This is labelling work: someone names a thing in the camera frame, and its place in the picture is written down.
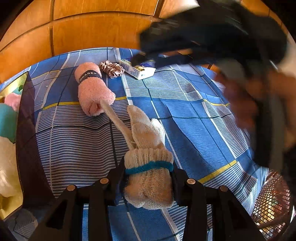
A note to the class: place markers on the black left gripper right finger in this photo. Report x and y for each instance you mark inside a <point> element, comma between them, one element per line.
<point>180,187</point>

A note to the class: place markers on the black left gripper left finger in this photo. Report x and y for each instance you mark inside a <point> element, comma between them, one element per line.
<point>117,180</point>

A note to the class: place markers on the white knit glove blue band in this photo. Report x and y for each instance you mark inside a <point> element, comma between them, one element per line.
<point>148,163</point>

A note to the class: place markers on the blue plush toy pink skirt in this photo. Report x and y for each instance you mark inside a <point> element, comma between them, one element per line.
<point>9,114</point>

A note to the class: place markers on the white fluffy soft item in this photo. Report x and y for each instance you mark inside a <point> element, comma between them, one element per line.
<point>10,184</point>

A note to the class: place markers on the person right hand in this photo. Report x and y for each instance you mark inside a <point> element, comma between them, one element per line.
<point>242,100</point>

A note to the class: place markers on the gold tray box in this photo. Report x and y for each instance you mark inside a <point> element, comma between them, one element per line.
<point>20,143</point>

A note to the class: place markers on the small white carton box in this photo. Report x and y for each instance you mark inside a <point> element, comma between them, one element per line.
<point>139,72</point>

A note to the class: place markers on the brown striped scrunchie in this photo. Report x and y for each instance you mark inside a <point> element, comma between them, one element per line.
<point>113,70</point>

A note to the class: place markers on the pink rolled towel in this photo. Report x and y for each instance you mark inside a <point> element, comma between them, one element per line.
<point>92,89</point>

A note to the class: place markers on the wire mesh basket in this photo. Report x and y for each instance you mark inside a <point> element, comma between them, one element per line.
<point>273,207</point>

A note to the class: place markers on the wooden headboard wall panels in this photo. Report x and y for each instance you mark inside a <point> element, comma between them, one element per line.
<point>45,29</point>

